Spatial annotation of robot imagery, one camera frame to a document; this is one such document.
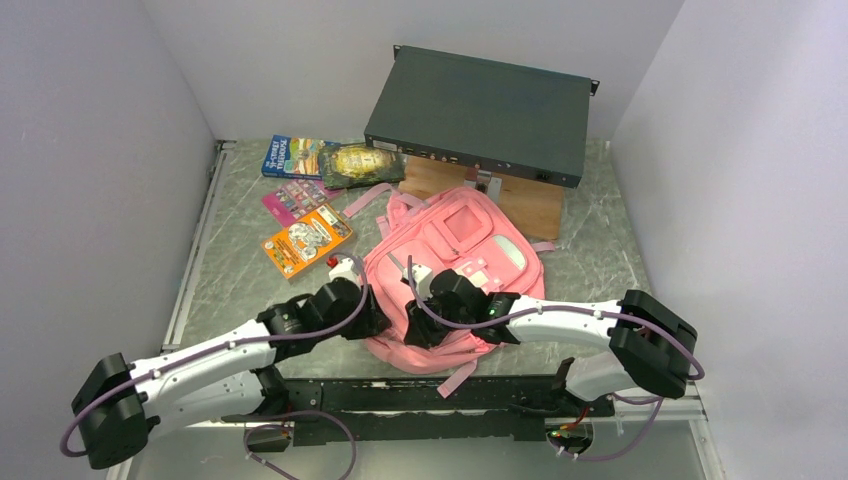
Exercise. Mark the blue treehouse book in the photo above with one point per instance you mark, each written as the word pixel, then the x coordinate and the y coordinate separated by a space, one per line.
pixel 293 157

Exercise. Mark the silver side rail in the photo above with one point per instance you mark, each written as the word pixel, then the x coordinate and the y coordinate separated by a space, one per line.
pixel 217 176

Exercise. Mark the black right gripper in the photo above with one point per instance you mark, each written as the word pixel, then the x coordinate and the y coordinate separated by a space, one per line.
pixel 420 331

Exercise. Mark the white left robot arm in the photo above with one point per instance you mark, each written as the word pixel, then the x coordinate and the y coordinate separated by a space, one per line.
pixel 124 404

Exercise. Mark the wooden support block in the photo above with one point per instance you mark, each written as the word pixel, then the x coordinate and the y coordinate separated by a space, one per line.
pixel 535 208

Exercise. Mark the pink sticker card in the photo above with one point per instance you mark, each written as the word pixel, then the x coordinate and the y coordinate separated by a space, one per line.
pixel 295 198

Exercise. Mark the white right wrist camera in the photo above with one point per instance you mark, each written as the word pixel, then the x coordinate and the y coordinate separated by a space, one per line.
pixel 423 277

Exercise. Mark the orange book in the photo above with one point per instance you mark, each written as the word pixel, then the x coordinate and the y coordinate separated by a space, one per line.
pixel 307 241

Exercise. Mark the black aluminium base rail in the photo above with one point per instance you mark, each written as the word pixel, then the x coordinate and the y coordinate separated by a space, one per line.
pixel 378 409

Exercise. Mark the dark green rack device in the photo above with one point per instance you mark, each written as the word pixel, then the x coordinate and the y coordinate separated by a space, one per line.
pixel 494 116

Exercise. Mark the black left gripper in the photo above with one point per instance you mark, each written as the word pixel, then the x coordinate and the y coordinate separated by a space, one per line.
pixel 372 319

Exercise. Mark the pink student backpack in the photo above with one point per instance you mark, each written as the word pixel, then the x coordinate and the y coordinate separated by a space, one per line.
pixel 459 229

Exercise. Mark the dark green yellow book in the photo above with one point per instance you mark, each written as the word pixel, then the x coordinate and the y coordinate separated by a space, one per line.
pixel 357 165

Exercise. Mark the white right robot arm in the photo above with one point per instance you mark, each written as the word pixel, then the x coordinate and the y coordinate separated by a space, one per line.
pixel 641 342

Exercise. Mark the grey metal bracket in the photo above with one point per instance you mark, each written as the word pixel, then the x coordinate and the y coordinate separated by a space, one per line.
pixel 483 181

